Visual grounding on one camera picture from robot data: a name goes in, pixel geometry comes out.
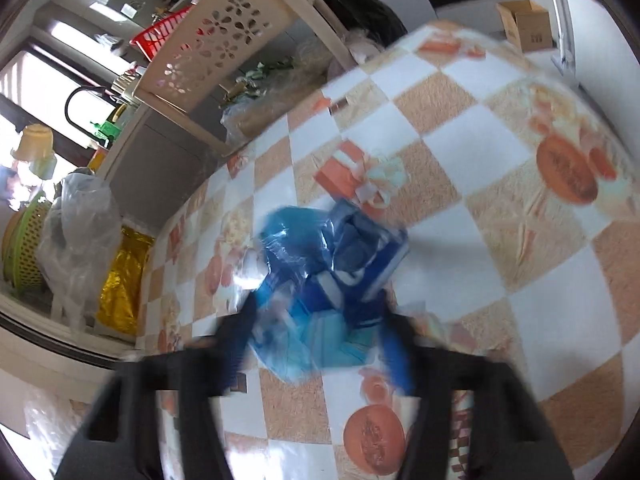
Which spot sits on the small cardboard box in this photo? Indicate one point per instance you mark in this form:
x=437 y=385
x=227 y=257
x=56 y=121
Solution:
x=530 y=27

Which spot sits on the yellow-green plastic basket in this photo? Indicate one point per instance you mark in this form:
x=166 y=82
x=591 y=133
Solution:
x=27 y=250

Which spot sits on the plastic bag of vegetables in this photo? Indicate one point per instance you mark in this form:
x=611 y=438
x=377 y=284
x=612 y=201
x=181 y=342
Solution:
x=280 y=100

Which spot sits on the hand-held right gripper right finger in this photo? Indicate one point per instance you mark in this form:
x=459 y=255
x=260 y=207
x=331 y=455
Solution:
x=397 y=355

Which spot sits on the beige perforated plastic shelf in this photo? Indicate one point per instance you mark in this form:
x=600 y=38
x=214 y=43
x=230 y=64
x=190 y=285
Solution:
x=200 y=45

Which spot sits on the blue plastic bag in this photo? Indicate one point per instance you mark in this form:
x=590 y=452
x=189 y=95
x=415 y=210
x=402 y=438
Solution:
x=320 y=280

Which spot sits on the gold foil bag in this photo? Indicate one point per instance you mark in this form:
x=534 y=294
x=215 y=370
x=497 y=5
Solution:
x=122 y=285

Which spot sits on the translucent plastic bag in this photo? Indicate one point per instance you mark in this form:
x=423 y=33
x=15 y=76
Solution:
x=80 y=240

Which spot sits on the red plastic basket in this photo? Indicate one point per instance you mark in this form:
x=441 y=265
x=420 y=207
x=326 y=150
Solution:
x=150 y=40

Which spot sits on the black arched faucet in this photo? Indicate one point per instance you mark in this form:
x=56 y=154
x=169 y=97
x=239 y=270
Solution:
x=70 y=105

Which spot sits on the dark clothing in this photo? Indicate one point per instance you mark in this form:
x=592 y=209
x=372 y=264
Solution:
x=360 y=5

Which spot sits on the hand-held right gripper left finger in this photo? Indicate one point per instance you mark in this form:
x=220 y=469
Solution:
x=240 y=340

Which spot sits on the small green sink brush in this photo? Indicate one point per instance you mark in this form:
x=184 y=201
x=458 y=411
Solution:
x=105 y=130

